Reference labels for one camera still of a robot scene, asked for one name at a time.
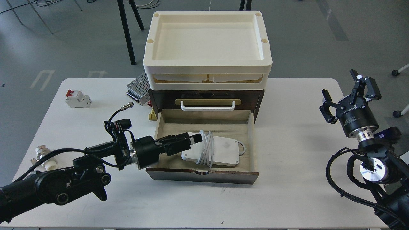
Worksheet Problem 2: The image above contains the dark wooden cabinet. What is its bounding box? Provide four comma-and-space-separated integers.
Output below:
149, 90, 265, 124

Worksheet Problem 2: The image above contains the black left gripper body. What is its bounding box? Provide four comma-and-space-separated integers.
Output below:
131, 136, 169, 169

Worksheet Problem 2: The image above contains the black table leg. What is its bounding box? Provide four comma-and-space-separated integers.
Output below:
239, 0, 252, 11
117, 0, 145, 65

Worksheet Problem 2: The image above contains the metal mesh power supply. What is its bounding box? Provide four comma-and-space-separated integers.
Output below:
127, 73, 150, 106

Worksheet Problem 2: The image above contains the metal valve white fitting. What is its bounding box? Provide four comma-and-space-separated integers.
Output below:
30, 145, 58, 171

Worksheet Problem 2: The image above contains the office chair caster base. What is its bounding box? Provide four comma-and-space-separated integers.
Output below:
391, 64, 409, 119

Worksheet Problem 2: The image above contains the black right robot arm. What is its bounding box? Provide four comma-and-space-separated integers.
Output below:
320, 69, 409, 230

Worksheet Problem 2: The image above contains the open wooden drawer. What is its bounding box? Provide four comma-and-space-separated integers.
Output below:
146, 109, 259, 185

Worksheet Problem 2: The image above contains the white red circuit breaker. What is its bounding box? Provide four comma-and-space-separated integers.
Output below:
65, 90, 92, 108

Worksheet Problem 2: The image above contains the cream plastic tray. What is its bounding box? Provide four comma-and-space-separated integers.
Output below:
143, 11, 273, 74
147, 73, 269, 90

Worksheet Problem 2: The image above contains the white drawer handle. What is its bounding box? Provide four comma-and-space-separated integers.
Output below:
180, 100, 235, 112

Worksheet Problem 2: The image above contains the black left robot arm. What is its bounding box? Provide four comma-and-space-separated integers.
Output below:
0, 119, 203, 222

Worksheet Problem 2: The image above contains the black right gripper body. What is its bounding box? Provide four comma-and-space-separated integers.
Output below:
336, 96, 379, 137

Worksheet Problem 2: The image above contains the brass valve red handle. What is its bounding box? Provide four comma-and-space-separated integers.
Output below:
147, 100, 157, 121

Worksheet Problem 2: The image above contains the black table leg left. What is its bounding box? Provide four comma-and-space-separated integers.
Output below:
117, 0, 145, 65

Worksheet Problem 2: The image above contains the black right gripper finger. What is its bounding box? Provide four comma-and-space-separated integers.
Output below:
319, 90, 338, 124
349, 69, 382, 104

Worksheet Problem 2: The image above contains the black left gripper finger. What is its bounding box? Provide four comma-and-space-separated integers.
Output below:
166, 142, 191, 156
158, 133, 203, 146

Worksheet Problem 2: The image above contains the cream plastic tray lower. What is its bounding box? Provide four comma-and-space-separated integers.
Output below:
147, 73, 269, 90

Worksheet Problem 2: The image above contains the cream plastic tray top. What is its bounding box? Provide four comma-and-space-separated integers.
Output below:
143, 11, 273, 74

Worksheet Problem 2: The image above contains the black table leg right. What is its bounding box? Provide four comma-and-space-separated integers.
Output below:
239, 0, 252, 11

